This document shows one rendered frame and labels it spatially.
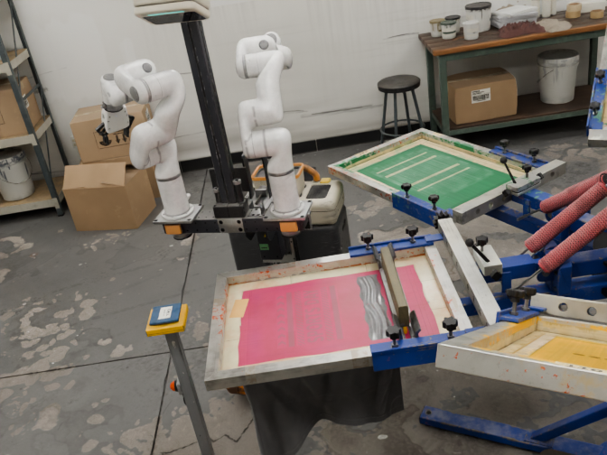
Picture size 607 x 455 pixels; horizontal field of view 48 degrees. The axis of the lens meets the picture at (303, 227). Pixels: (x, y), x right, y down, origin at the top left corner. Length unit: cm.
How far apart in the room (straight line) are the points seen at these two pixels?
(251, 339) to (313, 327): 20
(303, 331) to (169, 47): 399
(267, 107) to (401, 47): 359
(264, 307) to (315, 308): 18
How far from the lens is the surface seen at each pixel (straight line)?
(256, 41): 254
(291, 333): 214
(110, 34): 586
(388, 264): 221
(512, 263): 223
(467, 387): 331
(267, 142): 233
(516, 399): 326
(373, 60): 584
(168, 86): 232
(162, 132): 240
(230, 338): 219
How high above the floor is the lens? 223
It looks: 28 degrees down
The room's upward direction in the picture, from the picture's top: 10 degrees counter-clockwise
